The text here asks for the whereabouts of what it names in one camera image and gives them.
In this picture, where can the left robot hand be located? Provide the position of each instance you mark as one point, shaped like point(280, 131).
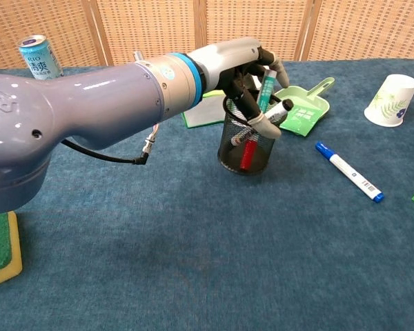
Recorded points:
point(224, 58)

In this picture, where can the green sachet packet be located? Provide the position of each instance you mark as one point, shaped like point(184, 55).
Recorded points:
point(302, 120)

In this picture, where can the blue cap white marker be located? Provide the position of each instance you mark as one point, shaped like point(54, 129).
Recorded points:
point(348, 170)

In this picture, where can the white marker black cap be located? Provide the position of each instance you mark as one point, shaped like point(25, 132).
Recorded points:
point(277, 112)

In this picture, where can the light green dustpan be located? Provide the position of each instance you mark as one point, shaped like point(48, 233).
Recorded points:
point(296, 94)

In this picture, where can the black cup with toothpaste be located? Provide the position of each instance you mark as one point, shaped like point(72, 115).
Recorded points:
point(227, 151)

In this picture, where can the white paper cup leaf print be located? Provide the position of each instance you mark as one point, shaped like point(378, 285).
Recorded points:
point(393, 100)

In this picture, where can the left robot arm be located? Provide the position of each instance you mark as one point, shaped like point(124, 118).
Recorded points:
point(89, 100)

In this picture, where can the rattan folding screen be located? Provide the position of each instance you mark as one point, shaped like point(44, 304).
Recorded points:
point(141, 27)

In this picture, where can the blue table cloth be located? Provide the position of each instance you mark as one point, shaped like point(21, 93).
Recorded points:
point(193, 258)

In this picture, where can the green yellow sponge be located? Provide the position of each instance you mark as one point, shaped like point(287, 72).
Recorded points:
point(0, 241)

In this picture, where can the teal label marker red cap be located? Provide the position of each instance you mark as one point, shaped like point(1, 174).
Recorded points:
point(265, 93)

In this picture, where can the light blue drink can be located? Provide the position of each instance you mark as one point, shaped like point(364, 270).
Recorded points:
point(38, 58)

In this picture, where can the green tissue pack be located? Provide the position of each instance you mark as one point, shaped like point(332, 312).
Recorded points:
point(200, 115)

